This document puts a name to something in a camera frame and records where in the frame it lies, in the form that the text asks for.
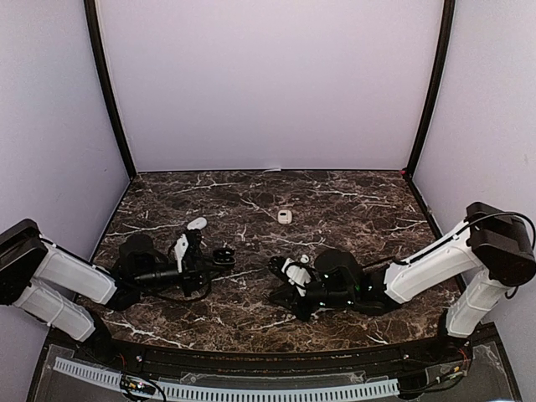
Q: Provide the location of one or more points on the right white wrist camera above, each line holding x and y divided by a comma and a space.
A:
292, 272

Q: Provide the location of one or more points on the black frame post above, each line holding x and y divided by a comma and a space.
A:
444, 36
98, 51

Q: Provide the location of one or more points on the black front table rail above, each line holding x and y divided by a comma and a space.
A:
150, 359

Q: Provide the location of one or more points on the white slotted cable duct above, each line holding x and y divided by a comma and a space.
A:
212, 387

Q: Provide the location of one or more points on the white oval charging case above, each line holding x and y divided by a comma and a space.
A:
197, 224

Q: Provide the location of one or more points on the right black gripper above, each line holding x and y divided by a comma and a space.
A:
302, 313

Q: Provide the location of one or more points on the black round charging case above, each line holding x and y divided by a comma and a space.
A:
224, 257

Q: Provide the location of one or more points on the left black frame post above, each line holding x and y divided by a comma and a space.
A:
98, 51

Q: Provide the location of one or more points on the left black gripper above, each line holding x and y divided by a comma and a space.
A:
192, 271

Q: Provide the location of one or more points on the right black frame post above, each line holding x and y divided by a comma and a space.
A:
444, 36

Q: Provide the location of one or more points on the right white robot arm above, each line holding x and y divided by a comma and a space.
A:
498, 245

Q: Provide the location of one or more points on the beige gold-rimmed charging case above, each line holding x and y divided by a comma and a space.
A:
284, 216

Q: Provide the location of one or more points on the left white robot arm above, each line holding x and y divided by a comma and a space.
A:
33, 269

